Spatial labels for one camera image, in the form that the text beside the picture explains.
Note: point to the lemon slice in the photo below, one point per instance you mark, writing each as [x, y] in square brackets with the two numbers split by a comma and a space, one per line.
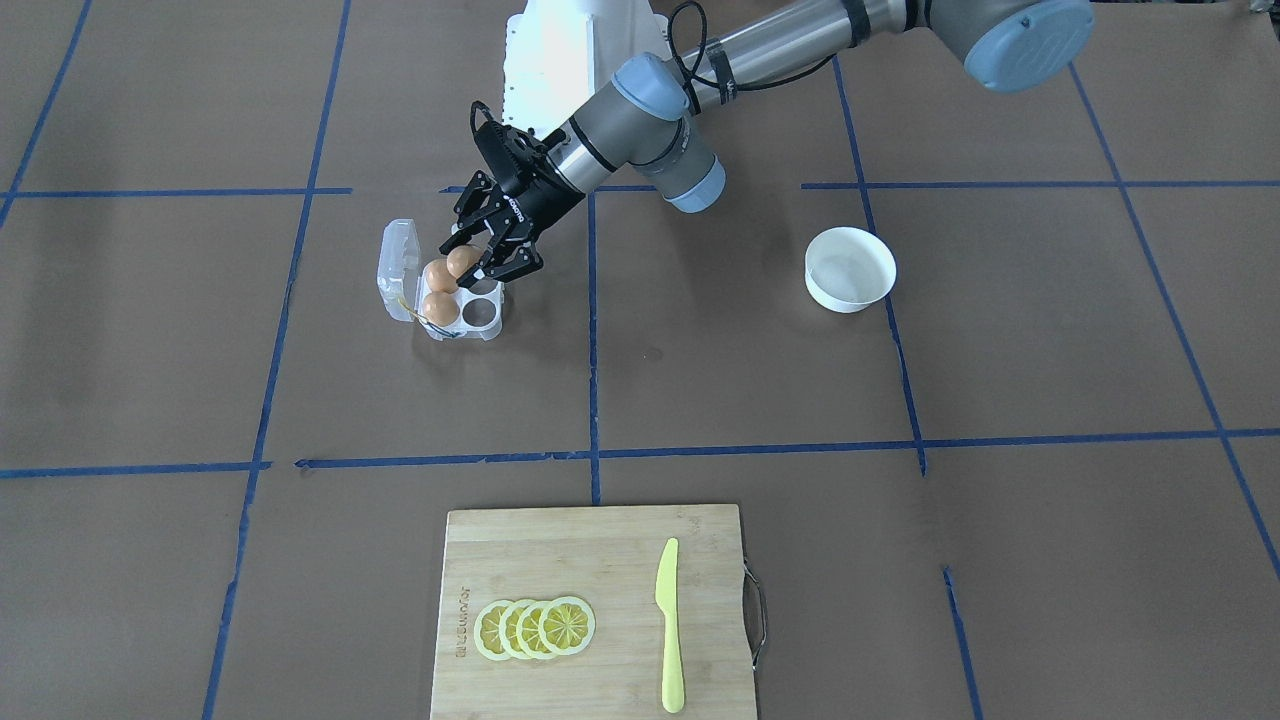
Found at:
[489, 632]
[528, 631]
[566, 625]
[508, 632]

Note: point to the wooden cutting board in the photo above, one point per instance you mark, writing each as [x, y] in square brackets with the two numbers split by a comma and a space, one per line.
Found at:
[609, 556]

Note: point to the clear plastic egg box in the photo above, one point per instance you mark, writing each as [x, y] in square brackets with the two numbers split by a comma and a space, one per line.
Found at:
[401, 288]

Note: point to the brown egg from bowl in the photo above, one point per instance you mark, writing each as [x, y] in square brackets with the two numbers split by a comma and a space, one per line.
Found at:
[461, 260]

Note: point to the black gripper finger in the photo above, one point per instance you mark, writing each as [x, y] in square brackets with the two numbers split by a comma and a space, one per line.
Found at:
[466, 227]
[507, 258]

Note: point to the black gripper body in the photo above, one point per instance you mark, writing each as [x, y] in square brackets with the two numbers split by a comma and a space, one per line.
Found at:
[537, 199]

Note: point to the white round bowl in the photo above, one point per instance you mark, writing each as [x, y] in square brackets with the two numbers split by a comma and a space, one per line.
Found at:
[847, 269]

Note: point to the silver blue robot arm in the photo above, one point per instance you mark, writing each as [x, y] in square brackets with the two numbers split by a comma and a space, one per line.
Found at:
[643, 116]

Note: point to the yellow plastic knife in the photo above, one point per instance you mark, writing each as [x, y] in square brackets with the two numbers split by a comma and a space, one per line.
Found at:
[671, 683]

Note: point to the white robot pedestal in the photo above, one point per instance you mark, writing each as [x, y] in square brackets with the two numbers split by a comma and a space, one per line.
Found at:
[558, 53]

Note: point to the brown egg in box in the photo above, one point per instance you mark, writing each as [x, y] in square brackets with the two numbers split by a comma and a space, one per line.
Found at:
[437, 277]
[440, 308]

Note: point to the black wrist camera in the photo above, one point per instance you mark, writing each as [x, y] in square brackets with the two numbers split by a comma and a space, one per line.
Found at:
[512, 156]

